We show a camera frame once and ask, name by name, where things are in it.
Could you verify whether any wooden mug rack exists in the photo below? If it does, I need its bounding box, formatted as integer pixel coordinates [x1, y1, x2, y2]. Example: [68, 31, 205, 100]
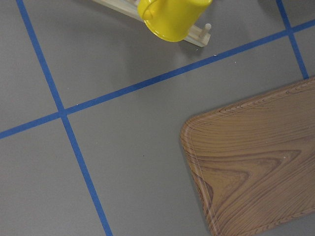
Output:
[95, 0, 211, 47]

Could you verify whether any yellow mug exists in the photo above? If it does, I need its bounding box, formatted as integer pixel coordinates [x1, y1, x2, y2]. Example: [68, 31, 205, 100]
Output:
[137, 0, 212, 42]

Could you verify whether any wooden cutting board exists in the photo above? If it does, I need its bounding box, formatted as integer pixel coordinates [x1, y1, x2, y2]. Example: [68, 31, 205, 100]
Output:
[180, 78, 315, 236]

